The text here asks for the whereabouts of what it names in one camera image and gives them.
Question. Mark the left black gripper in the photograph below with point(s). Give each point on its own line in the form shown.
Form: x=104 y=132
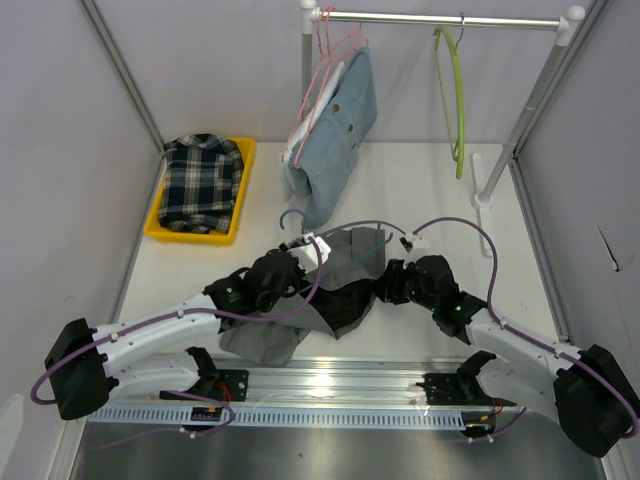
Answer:
x=299 y=273

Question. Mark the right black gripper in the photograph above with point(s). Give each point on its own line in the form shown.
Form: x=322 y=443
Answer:
x=389 y=282

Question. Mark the grey garment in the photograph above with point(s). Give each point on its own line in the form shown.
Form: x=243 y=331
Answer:
x=344 y=298

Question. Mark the blue plastic hanger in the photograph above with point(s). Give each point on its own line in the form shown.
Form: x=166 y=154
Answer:
x=360 y=222

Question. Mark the light blue denim skirt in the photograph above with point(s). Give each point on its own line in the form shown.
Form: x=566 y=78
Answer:
x=320 y=170

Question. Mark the white skirt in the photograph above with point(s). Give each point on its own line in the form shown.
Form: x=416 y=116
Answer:
x=301 y=132

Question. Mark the pink wire hanger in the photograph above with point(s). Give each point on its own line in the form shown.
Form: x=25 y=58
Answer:
x=329 y=71
x=310 y=15

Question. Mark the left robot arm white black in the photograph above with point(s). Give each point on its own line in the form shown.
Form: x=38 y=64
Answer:
x=89 y=366

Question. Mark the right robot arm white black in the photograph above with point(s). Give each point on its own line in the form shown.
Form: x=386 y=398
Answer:
x=584 y=391

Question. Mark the green plastic hanger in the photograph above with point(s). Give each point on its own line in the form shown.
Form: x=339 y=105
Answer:
x=455 y=130

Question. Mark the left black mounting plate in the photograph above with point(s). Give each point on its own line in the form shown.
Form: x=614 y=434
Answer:
x=228 y=385

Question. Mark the black mounting plate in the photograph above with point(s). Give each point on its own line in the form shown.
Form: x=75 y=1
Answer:
x=452 y=389
x=228 y=385

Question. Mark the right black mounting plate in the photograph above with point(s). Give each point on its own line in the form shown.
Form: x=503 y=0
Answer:
x=452 y=389

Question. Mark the plaid garment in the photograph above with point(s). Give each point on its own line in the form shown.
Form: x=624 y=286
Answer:
x=201 y=184

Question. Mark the yellow plastic tray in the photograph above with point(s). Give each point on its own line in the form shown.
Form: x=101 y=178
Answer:
x=153 y=229

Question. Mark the metal clothes rack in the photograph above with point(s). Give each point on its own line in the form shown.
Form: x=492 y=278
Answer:
x=565 y=29

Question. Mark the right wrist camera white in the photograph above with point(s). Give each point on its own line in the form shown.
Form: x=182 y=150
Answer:
x=415 y=247

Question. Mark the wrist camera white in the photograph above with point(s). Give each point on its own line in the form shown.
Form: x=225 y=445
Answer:
x=415 y=247
x=309 y=250

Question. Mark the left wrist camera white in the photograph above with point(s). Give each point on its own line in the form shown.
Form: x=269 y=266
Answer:
x=309 y=250

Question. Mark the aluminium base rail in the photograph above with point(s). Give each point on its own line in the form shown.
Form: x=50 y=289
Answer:
x=337 y=383

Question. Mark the white slotted cable duct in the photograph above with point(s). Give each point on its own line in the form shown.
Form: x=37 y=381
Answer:
x=413 y=419

